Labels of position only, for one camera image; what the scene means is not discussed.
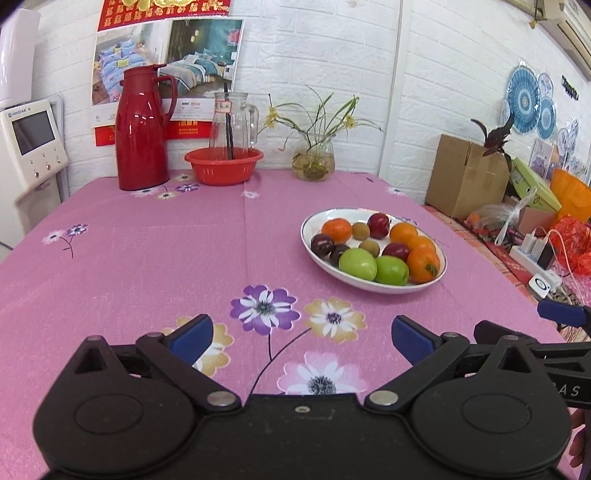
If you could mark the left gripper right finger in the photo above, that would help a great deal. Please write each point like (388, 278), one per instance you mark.
(434, 360)

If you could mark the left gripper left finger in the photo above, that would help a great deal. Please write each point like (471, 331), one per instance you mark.
(173, 357)

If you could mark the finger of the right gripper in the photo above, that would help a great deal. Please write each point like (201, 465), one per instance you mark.
(561, 313)

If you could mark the mandarin with stem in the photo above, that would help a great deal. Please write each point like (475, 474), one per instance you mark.
(424, 266)

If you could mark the green fruit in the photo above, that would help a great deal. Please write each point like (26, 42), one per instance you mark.
(392, 271)
(359, 263)

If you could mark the large orange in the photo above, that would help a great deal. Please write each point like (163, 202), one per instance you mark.
(422, 243)

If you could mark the large red plum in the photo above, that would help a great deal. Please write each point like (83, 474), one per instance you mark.
(398, 250)

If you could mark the brown longan fruit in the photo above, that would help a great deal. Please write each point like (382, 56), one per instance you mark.
(371, 246)

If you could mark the dark plum front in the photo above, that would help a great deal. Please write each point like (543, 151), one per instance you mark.
(337, 254)

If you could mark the dark plum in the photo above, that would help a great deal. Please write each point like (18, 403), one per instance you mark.
(322, 245)
(337, 254)

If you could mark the small yellow-brown longan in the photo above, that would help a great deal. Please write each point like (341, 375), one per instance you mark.
(360, 231)

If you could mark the dark plum back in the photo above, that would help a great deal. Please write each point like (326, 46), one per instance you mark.
(322, 245)

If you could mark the person's right hand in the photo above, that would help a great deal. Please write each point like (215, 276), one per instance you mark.
(580, 446)

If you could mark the white power strip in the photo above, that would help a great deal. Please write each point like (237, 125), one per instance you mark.
(543, 281)

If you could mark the red plastic bag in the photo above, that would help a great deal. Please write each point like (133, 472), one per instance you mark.
(572, 242)

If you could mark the pink floral tablecloth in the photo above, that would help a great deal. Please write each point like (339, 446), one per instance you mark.
(124, 264)

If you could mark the clear plastic bag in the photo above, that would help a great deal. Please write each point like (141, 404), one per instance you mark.
(495, 220)

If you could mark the orange bag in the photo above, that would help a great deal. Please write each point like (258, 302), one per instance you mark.
(573, 195)

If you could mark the green paper box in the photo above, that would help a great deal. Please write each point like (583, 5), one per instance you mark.
(529, 185)

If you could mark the brown cardboard box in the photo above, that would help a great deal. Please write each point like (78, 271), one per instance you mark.
(464, 180)

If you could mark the white oval plate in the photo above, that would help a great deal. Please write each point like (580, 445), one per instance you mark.
(313, 225)

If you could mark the dark purple plant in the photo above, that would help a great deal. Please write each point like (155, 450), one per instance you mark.
(496, 139)

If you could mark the red plastic basket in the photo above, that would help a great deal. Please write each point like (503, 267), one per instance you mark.
(209, 168)

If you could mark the white water dispenser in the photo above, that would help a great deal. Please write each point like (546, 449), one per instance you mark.
(33, 167)

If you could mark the glass vase with plant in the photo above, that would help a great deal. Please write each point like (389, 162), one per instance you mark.
(315, 129)

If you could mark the clear glass pitcher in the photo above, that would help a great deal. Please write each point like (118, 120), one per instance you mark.
(235, 126)

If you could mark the red thermos jug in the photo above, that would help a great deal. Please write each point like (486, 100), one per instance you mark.
(144, 110)

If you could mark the white air conditioner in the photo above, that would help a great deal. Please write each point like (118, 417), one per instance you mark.
(567, 22)

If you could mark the blue decorative wall plates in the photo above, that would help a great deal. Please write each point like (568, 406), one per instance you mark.
(530, 101)

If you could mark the wall calendar poster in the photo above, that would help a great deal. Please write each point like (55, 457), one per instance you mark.
(195, 43)

